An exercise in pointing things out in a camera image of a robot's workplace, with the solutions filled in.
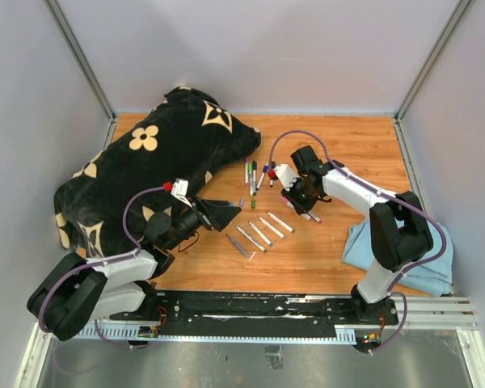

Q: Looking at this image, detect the green cap white marker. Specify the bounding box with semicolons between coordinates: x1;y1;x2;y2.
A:
267;212;295;233

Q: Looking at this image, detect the light green marker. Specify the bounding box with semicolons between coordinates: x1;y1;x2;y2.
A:
248;161;254;197

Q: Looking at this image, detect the pink cap marker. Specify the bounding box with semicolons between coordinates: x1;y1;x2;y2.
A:
281;196;312;221

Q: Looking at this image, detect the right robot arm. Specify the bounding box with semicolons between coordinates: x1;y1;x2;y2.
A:
268;145;433;323

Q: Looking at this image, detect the black cap whiteboard marker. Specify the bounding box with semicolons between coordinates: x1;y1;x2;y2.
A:
268;161;276;188

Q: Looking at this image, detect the lavender cap marker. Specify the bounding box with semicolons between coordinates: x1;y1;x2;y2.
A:
259;217;286;239

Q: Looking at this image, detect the light blue cloth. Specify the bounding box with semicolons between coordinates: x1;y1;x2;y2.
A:
341;220;455;297

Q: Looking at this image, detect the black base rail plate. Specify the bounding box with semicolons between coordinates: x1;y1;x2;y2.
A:
109;290;399;327

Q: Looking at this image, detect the light blue marker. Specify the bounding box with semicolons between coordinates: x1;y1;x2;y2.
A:
248;221;273;247

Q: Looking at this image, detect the blue cap whiteboard marker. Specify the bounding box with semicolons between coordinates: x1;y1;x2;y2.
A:
256;164;269;191

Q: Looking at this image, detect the slotted cable duct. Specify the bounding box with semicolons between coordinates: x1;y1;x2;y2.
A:
76;320;356;345

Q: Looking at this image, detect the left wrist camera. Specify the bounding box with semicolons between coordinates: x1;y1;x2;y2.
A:
171;179;192;208

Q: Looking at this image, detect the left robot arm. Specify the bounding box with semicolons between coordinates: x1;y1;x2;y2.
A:
27;197;242;341

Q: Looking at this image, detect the magenta cap marker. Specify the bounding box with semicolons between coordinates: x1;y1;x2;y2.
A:
309;211;322;223

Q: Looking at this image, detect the black floral plush blanket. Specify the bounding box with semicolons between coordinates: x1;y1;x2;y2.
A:
53;86;261;258

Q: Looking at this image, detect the purple marker grey body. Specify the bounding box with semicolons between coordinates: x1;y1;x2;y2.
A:
226;234;251;259

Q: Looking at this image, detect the purple cable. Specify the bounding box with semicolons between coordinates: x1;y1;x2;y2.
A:
37;183;167;350
268;129;449;356

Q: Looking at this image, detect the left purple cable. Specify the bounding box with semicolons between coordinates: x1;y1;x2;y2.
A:
37;183;167;350

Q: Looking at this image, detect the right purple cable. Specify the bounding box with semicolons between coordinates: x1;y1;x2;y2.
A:
268;129;449;356

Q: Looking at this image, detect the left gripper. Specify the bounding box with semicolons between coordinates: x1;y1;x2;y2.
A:
166;192;241;251

